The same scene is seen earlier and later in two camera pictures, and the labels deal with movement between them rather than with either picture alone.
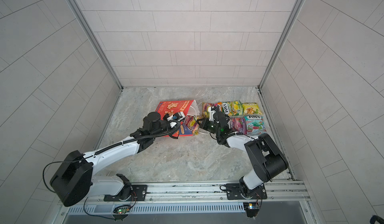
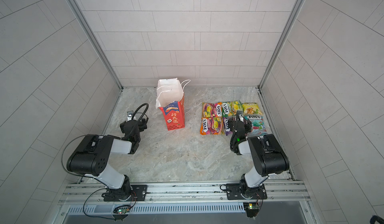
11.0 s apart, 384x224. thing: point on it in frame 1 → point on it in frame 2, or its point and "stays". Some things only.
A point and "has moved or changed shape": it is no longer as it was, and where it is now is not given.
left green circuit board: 121,212 stays
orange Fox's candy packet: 191,123 has moved or changed shape
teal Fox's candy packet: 255,125 stays
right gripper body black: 211,127 → 232,123
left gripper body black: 173,123 → 141,125
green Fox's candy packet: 233,108 stays
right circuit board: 252,209 stays
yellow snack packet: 251,108 stays
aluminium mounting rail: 228,193 stays
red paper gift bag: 175,110 → 170,99
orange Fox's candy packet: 205,108 stays
